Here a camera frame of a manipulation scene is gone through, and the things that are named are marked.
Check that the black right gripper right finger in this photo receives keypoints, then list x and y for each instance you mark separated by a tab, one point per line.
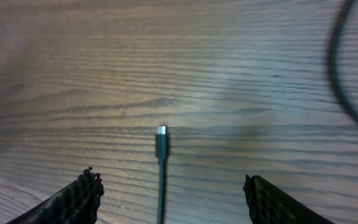
270	205

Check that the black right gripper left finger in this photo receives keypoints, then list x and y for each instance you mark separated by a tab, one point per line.
77	203

